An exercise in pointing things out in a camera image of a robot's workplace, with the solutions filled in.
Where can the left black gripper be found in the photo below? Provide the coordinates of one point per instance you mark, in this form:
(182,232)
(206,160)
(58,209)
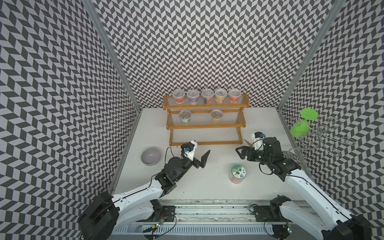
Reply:
(196,163)

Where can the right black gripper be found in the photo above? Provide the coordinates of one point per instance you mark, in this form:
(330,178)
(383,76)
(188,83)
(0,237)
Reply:
(245,148)

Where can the pink jar floral lid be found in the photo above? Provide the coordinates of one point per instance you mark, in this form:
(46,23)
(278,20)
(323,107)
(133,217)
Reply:
(237,174)

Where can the clear seed container beige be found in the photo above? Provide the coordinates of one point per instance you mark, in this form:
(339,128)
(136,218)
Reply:
(216,116)

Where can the orange wooden tiered shelf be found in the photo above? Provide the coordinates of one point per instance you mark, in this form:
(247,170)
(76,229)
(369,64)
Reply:
(233,117)

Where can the clear seed container front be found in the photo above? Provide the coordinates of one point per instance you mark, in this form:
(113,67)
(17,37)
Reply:
(185,117)

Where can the clear seed container red label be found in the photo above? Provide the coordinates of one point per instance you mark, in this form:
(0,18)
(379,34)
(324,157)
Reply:
(179,96)

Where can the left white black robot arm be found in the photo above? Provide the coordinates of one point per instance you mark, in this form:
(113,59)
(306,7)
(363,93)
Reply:
(106,212)

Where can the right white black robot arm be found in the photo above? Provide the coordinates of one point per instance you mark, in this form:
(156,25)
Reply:
(332,221)

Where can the lilac stacked bowls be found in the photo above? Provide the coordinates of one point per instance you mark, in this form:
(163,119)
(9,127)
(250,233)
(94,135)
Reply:
(150,156)

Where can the green plastic goblet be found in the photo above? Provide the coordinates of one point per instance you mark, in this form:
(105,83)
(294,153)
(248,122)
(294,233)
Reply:
(302,126)

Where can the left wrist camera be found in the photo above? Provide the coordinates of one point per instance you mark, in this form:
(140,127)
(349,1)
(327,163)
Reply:
(188,150)

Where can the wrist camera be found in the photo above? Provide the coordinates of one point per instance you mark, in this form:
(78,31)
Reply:
(188,150)
(257,139)

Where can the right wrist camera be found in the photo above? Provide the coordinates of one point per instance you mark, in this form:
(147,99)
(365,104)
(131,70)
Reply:
(257,139)

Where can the aluminium front rail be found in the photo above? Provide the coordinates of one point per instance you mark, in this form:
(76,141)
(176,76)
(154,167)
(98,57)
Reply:
(211,213)

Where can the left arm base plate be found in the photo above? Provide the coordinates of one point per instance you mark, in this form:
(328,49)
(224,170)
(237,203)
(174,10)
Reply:
(164,213)

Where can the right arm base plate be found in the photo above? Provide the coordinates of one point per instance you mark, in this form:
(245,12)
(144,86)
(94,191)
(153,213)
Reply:
(272,212)

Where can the silver wire cup rack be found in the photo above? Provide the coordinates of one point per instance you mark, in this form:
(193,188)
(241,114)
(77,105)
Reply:
(316,139)

